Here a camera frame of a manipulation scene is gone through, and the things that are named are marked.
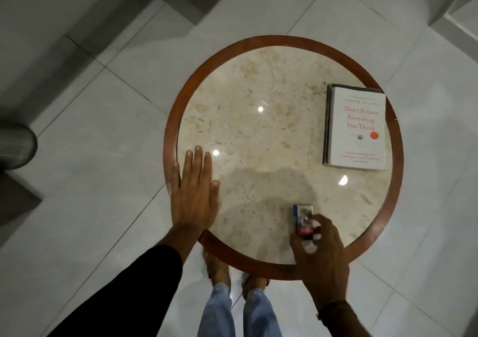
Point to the person's left hand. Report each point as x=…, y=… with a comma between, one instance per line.
x=194, y=198

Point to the person's right hand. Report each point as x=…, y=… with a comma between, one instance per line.
x=325, y=266

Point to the person's left middle finger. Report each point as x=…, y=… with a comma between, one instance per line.
x=198, y=163

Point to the person's right thumb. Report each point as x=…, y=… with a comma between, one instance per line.
x=300, y=244

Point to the person's left thumb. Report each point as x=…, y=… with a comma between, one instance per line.
x=215, y=191

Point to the person's left little finger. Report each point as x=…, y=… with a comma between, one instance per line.
x=175, y=178

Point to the small blue red box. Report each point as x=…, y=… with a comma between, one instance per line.
x=303, y=215

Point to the person's right forearm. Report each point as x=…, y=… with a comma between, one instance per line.
x=341, y=322

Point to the person's left forearm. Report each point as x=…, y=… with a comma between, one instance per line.
x=130, y=288

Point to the person's right foot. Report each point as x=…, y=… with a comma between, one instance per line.
x=256, y=283

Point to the person's foot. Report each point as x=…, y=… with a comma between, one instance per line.
x=256, y=283
x=217, y=267

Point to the dark wristband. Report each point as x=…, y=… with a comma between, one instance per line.
x=334, y=308

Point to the round wooden-rimmed marble table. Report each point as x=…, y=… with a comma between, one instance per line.
x=261, y=124

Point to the person's left foot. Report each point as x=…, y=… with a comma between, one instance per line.
x=217, y=267

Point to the person's right leg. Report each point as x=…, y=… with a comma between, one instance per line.
x=261, y=314

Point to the person's leg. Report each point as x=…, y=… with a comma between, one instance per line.
x=261, y=314
x=216, y=312

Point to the person's left leg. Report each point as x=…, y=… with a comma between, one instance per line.
x=216, y=312

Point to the white paperback book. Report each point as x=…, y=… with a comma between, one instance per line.
x=356, y=131

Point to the white cabinet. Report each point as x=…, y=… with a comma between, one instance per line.
x=457, y=8

